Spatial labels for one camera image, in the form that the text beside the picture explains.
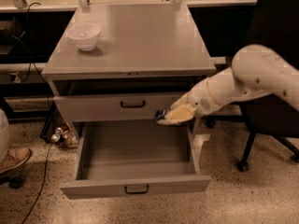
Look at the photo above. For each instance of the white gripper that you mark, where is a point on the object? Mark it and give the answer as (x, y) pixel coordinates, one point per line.
(200, 97)

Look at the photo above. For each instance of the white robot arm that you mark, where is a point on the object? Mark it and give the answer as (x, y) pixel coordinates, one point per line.
(256, 71)

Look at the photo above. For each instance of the grey drawer cabinet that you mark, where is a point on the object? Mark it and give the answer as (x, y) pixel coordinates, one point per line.
(144, 48)

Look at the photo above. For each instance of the open grey lower drawer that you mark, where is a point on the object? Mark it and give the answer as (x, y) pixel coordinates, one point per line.
(115, 154)

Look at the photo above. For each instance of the closed grey upper drawer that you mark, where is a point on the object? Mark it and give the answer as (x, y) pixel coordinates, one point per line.
(81, 108)

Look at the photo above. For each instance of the white ceramic bowl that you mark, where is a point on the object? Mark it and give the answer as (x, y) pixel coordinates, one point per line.
(84, 36)

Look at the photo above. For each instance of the black office chair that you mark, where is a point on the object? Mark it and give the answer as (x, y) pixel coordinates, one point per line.
(274, 24)

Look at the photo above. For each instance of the clear plastic bottles pile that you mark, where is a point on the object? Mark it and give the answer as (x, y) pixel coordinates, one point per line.
(64, 138)

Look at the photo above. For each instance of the tan shoe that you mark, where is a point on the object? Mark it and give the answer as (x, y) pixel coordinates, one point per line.
(14, 159)

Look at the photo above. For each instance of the black drawer handle upper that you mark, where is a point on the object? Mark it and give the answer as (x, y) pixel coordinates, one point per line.
(132, 105)

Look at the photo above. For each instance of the black drawer handle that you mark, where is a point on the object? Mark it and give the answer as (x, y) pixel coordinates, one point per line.
(136, 190)
(132, 105)

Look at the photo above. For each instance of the black drawer handle lower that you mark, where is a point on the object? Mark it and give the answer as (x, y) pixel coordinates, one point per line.
(136, 190)

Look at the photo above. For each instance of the white wall power outlet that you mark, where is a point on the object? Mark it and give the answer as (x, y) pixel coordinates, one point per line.
(14, 78)

